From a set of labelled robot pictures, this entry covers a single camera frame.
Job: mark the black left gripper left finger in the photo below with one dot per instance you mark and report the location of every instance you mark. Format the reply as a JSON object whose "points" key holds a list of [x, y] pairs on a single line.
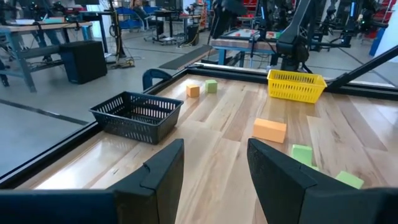
{"points": [[155, 193]]}

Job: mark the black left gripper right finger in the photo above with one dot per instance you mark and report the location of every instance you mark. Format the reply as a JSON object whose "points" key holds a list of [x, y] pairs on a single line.
{"points": [[280, 186]]}

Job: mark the green foam arch piece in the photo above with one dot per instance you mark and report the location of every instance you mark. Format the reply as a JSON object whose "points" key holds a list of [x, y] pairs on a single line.
{"points": [[301, 154]]}

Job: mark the long orange foam block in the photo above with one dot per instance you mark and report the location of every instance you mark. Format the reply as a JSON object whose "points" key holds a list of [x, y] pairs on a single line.
{"points": [[269, 130]]}

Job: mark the long green foam block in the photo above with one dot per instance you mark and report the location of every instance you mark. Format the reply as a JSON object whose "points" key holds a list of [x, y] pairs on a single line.
{"points": [[349, 180]]}

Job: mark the small orange foam cube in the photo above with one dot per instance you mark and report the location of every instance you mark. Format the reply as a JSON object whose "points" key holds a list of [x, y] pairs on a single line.
{"points": [[192, 91]]}

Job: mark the small green foam cube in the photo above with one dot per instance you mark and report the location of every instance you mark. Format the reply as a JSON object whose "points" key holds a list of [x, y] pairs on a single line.
{"points": [[211, 86]]}

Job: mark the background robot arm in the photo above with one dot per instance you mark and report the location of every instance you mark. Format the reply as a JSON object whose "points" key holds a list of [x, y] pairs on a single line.
{"points": [[329, 44], [227, 15]]}

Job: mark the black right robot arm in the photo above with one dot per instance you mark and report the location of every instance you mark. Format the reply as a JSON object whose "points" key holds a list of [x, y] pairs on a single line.
{"points": [[292, 46]]}

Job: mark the black plastic basket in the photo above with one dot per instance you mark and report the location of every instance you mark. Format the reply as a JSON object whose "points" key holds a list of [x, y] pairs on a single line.
{"points": [[133, 127]]}

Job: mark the yellow plastic basket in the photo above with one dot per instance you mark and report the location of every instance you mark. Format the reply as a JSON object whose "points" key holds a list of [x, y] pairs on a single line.
{"points": [[292, 91]]}

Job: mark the dark blue table clamp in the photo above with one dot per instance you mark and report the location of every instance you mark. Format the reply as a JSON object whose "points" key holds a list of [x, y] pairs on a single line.
{"points": [[149, 77]]}

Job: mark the black floor mat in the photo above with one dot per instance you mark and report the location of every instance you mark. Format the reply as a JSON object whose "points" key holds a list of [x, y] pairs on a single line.
{"points": [[186, 57]]}

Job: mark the black computer tower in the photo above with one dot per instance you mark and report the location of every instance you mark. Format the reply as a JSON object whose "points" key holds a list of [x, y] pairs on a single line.
{"points": [[84, 62]]}

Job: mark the wooden workbench blue legs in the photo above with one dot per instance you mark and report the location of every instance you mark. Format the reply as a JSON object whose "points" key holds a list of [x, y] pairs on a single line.
{"points": [[236, 43]]}

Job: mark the black stand pole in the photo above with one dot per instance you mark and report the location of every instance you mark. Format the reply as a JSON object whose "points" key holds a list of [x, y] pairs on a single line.
{"points": [[116, 31]]}

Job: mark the blue storage bin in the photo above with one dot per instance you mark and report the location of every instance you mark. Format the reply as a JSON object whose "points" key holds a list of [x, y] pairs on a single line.
{"points": [[130, 21]]}

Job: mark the black office desk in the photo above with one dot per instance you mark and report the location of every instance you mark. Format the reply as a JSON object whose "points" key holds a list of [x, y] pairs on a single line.
{"points": [[174, 13]]}

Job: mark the person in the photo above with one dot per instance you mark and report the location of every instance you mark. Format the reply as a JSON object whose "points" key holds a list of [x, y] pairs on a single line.
{"points": [[140, 12]]}

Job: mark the blue-grey workbench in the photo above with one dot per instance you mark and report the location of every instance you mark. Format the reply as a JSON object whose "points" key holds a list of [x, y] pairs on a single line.
{"points": [[18, 53]]}

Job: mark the black metal table frame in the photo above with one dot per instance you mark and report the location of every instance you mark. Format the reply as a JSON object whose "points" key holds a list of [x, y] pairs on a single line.
{"points": [[236, 77]]}

